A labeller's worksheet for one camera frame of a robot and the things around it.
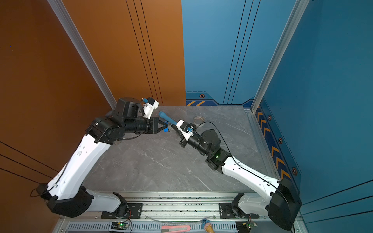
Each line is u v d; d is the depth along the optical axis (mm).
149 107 566
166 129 630
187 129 519
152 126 536
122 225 705
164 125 622
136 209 743
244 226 707
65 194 382
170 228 683
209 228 667
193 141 580
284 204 383
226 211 725
